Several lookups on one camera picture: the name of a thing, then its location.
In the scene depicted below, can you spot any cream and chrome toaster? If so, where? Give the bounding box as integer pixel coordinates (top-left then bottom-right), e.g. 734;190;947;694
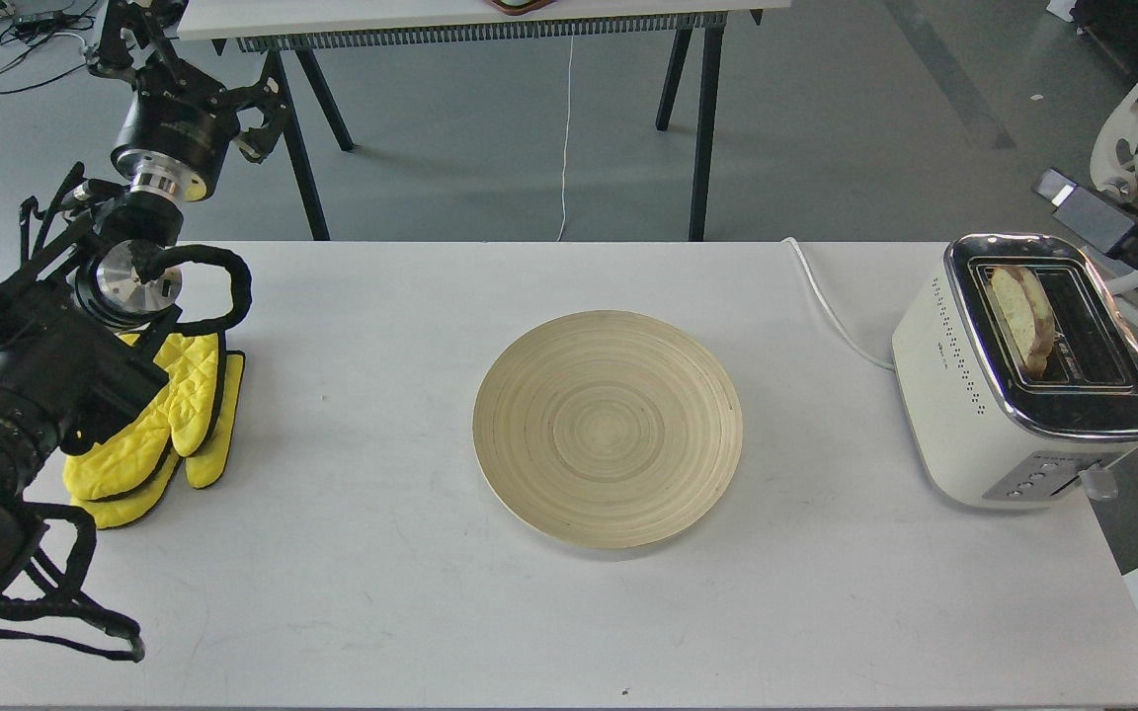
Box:
891;234;1138;512

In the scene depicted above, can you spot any yellow oven mitt upper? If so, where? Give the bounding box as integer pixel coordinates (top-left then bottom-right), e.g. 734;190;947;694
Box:
61;332;226;503

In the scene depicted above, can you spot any yellow oven mitt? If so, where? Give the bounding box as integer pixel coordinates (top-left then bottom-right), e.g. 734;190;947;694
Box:
61;332;226;503
61;350;247;529

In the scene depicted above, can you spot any slice of white bread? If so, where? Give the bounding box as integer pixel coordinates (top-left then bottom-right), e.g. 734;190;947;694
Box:
989;266;1057;379

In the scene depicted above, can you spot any yellow oven mitt lower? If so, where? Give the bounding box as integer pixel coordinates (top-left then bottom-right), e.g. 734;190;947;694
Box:
61;350;247;529

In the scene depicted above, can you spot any thin white hanging cable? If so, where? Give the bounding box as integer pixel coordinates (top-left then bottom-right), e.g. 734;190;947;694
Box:
556;36;575;242

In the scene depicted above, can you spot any round bamboo plate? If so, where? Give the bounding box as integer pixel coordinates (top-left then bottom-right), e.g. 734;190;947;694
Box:
471;311;745;549

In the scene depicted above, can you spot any white background trestle table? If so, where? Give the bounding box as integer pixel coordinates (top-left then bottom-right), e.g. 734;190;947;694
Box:
178;1;790;242

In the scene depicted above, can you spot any white toaster power cord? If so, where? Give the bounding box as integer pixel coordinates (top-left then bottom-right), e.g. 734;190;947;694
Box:
782;237;898;372

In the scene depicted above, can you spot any brown object on background table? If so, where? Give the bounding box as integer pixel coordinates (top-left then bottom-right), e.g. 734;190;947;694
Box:
487;0;555;17

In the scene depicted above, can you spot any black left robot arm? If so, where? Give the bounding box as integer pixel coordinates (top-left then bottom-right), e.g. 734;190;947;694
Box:
0;55;292;662

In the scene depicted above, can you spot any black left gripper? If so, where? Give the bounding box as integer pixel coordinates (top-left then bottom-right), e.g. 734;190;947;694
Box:
110;66;290;201

